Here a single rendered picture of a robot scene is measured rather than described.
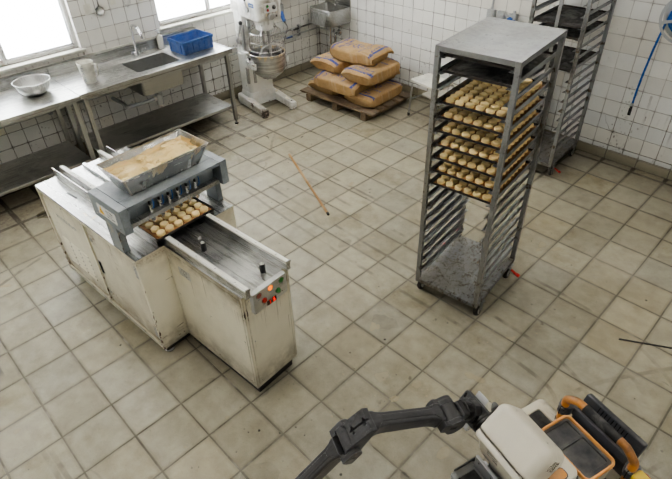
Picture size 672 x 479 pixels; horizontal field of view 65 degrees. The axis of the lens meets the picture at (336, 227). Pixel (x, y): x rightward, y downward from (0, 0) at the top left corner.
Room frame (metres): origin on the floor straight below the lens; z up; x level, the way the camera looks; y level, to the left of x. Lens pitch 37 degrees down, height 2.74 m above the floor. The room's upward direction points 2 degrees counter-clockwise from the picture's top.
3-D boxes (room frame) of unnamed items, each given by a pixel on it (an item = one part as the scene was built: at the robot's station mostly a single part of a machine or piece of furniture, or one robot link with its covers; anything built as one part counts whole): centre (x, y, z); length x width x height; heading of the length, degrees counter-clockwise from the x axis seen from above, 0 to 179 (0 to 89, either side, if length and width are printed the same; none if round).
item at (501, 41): (2.92, -0.95, 0.93); 0.64 x 0.51 x 1.78; 140
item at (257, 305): (2.07, 0.37, 0.77); 0.24 x 0.04 x 0.14; 138
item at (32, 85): (4.72, 2.74, 0.94); 0.33 x 0.33 x 0.12
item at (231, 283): (2.63, 1.20, 0.87); 2.01 x 0.03 x 0.07; 48
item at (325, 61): (6.55, -0.14, 0.47); 0.72 x 0.42 x 0.17; 134
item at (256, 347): (2.32, 0.64, 0.45); 0.70 x 0.34 x 0.90; 48
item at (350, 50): (6.33, -0.36, 0.62); 0.72 x 0.42 x 0.17; 50
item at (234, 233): (2.84, 1.00, 0.87); 2.01 x 0.03 x 0.07; 48
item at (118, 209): (2.66, 1.02, 1.01); 0.72 x 0.33 x 0.34; 138
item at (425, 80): (5.81, -1.20, 0.23); 0.45 x 0.45 x 0.46; 36
